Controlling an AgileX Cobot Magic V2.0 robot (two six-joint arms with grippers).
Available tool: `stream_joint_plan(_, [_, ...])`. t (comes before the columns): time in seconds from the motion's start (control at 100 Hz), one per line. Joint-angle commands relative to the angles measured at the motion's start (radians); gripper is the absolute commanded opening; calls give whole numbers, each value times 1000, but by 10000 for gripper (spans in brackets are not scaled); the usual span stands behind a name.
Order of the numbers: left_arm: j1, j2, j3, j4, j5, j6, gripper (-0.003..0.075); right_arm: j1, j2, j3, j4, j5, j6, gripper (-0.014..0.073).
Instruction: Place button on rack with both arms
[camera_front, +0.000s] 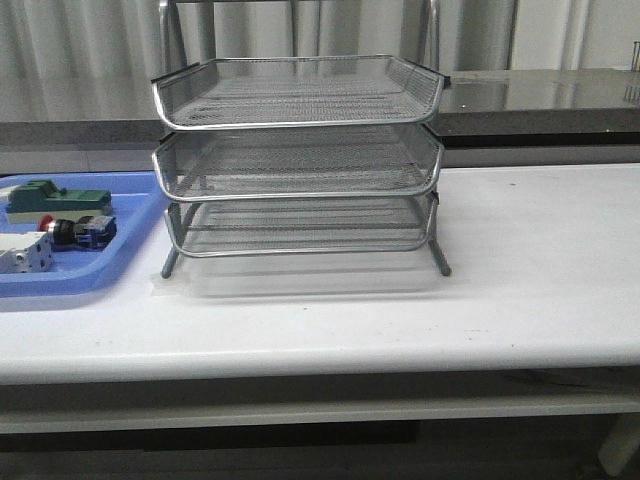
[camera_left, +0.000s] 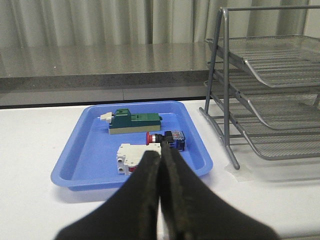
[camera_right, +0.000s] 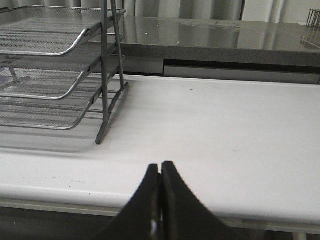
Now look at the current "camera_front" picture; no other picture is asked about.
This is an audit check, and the silver mesh tray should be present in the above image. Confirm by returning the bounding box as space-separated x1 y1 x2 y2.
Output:
165 194 437 258
152 124 444 202
152 55 446 131

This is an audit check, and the blue plastic tray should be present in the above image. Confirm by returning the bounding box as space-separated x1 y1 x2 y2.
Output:
1 171 167 298

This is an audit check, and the white circuit breaker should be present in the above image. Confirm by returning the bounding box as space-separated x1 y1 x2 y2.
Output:
1 231 54 274

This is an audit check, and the dark background counter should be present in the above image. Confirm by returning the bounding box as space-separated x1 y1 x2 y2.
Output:
1 69 639 148

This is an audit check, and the silver top mesh tray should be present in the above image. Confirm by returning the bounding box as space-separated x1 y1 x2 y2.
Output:
152 55 446 131

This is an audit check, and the silver bottom mesh tray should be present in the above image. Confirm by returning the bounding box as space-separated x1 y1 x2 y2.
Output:
165 194 437 258

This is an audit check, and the green and beige switch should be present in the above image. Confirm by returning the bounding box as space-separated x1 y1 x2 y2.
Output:
6 179 112 224

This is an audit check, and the grey metal rack frame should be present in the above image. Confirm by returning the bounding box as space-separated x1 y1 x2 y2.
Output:
157 0 453 280

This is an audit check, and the red emergency stop button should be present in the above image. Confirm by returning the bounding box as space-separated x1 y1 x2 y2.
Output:
37 214 117 251

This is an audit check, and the clear tape patch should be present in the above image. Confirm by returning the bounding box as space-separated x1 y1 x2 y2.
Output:
149 270 209 298

